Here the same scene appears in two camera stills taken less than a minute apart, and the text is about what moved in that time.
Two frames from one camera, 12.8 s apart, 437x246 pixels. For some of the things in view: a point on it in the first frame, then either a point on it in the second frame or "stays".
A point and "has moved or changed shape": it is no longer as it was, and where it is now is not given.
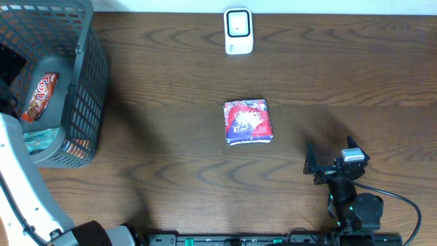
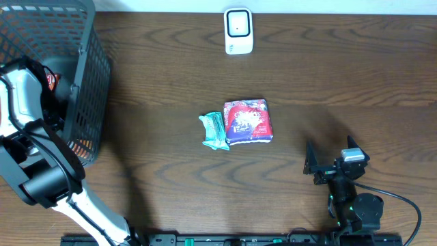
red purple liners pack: x=247 y=121 stays
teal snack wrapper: x=40 y=140 has moved or changed shape
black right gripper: x=311 y=160 stays
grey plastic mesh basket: x=60 y=37 stays
